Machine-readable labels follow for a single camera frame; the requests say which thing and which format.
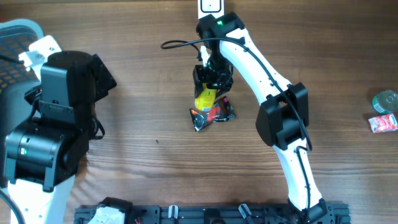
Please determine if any silver tin can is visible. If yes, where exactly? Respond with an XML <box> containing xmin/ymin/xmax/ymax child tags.
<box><xmin>372</xmin><ymin>90</ymin><xmax>397</xmax><ymax>114</ymax></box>

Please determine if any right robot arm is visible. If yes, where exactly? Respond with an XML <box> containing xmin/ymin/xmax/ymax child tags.
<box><xmin>193</xmin><ymin>12</ymin><xmax>334</xmax><ymax>223</ymax></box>

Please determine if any grey plastic mesh basket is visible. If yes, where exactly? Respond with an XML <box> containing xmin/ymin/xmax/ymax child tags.
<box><xmin>1</xmin><ymin>19</ymin><xmax>44</xmax><ymax>188</ymax></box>

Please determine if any red tissue pack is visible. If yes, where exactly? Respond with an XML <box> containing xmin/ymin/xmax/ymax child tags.
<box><xmin>368</xmin><ymin>113</ymin><xmax>397</xmax><ymax>133</ymax></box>

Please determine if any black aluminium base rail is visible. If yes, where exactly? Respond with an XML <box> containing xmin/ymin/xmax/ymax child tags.
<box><xmin>73</xmin><ymin>203</ymin><xmax>351</xmax><ymax>224</ymax></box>

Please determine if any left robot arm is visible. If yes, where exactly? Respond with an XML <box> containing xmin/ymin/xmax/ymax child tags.
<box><xmin>1</xmin><ymin>50</ymin><xmax>116</xmax><ymax>223</ymax></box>

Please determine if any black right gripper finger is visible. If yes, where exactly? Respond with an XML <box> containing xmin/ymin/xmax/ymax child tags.
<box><xmin>215</xmin><ymin>86</ymin><xmax>231</xmax><ymax>100</ymax></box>
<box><xmin>194</xmin><ymin>81</ymin><xmax>203</xmax><ymax>98</ymax></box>

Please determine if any yellow candy canister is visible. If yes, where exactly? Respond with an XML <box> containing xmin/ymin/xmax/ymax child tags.
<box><xmin>195</xmin><ymin>83</ymin><xmax>217</xmax><ymax>111</ymax></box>

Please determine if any hex wrench set package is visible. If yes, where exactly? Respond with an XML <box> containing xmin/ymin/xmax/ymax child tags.
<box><xmin>189</xmin><ymin>96</ymin><xmax>236</xmax><ymax>132</ymax></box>

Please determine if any white barcode scanner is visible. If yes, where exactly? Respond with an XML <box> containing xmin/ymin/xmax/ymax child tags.
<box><xmin>197</xmin><ymin>0</ymin><xmax>224</xmax><ymax>19</ymax></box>

